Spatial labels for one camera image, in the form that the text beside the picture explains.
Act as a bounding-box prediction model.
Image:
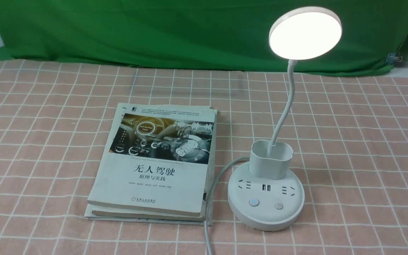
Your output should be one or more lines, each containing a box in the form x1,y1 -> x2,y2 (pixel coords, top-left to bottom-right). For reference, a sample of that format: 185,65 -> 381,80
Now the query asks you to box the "green backdrop cloth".
0,0 -> 408,76

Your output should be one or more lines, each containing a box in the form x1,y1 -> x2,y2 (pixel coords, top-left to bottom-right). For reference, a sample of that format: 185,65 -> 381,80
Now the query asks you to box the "white desk lamp with socket base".
228,6 -> 342,231

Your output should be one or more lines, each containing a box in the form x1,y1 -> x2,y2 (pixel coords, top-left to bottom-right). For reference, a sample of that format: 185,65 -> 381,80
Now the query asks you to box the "blue binder clip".
385,52 -> 403,65

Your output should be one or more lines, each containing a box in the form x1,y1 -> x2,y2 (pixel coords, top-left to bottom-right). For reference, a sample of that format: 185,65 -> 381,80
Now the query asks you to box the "bottom book under textbook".
84,109 -> 218,226

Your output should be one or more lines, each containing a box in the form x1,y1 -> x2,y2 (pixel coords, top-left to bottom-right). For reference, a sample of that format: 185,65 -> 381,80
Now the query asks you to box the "white lamp power cable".
204,157 -> 251,255

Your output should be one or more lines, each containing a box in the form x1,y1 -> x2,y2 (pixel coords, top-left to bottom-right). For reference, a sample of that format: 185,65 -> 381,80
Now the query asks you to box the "top self-driving textbook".
87,103 -> 218,217

